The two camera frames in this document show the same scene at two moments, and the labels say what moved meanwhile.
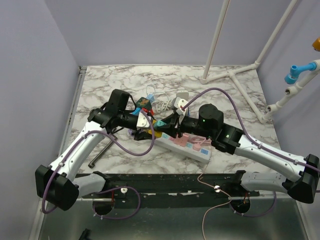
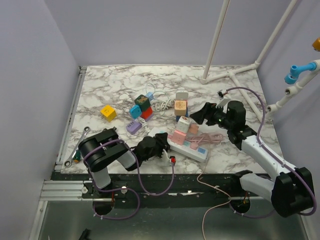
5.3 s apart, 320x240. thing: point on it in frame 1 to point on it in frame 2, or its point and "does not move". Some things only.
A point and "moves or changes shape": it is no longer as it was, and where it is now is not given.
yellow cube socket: x=156 y=134 moves or changes shape
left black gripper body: x=127 y=120 to x=157 y=150
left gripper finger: x=152 y=117 to x=166 y=148
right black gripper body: x=189 y=124 to x=220 y=118
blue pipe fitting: x=292 y=78 does not move
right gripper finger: x=171 y=131 to x=198 y=116
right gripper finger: x=170 y=119 to x=209 y=108
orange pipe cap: x=316 y=45 does not move
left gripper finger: x=143 y=135 to x=162 y=139
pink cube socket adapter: x=182 y=141 does not move
